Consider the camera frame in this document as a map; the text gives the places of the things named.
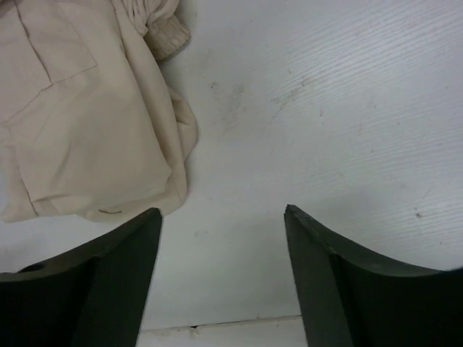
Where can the beige trousers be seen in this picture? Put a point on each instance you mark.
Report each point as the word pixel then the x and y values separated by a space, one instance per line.
pixel 89 126

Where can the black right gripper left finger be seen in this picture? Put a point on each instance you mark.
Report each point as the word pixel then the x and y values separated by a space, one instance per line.
pixel 92 295

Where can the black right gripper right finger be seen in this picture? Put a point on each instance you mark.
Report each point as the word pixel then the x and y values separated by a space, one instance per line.
pixel 350 295

